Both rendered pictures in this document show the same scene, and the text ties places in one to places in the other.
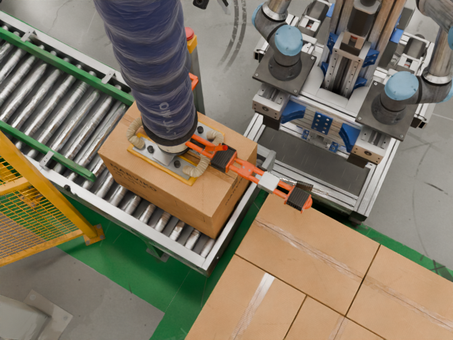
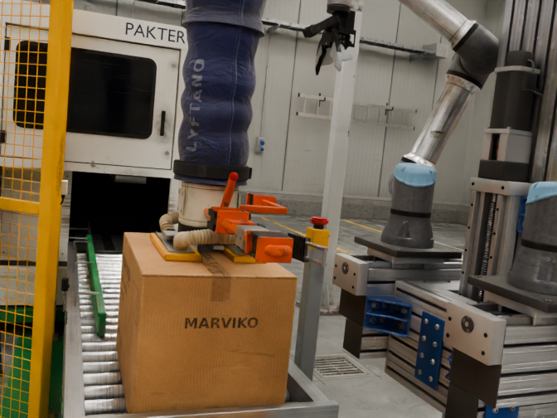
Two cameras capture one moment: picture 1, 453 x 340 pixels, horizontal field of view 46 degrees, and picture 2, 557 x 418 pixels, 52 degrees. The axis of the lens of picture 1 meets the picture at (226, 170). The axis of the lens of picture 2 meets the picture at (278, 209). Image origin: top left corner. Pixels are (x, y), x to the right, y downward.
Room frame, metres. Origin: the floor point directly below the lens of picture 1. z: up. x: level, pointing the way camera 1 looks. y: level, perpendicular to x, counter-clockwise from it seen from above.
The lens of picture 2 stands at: (-0.27, -0.97, 1.28)
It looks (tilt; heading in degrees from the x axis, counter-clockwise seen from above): 6 degrees down; 36
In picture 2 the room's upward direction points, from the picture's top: 6 degrees clockwise
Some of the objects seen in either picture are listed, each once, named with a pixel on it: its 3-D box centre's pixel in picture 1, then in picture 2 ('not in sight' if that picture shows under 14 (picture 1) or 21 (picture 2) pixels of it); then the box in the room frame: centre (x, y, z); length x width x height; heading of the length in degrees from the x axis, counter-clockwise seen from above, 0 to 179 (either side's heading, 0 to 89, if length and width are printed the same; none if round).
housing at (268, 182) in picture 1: (268, 183); (252, 237); (0.73, -0.17, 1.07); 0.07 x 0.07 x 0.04; 56
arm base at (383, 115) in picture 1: (391, 104); (547, 264); (1.05, -0.72, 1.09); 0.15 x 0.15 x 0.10
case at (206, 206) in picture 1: (181, 164); (195, 316); (0.97, 0.21, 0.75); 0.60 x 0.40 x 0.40; 56
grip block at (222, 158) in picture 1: (223, 157); (229, 220); (0.85, 0.01, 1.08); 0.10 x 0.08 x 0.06; 146
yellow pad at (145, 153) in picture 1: (164, 157); (173, 240); (0.91, 0.27, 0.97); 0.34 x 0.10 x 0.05; 56
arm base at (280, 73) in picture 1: (286, 60); (409, 226); (1.30, -0.29, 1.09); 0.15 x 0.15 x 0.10
